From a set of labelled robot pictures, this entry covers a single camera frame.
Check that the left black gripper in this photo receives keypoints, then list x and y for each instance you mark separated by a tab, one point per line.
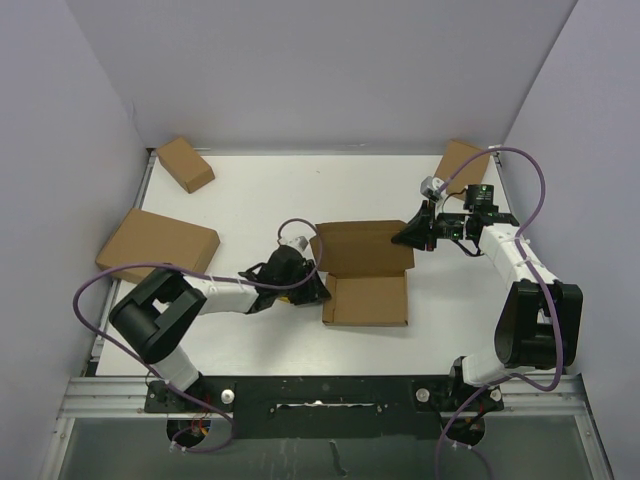
313	291

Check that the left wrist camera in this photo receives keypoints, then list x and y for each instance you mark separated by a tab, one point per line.
298	243

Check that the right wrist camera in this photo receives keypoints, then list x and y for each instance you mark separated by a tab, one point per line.
432	187

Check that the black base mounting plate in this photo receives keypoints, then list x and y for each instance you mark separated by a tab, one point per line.
327	407

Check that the large folded cardboard box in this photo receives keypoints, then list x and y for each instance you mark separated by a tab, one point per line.
148	238

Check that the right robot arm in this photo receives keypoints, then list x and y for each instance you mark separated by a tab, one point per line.
538	328

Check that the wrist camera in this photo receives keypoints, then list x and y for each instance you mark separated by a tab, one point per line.
298	243
432	187

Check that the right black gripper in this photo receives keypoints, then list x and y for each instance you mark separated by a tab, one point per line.
416	233

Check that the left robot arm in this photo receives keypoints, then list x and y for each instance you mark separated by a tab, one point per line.
155	316

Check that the small folded cardboard box left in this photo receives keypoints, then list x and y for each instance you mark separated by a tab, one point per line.
185	165

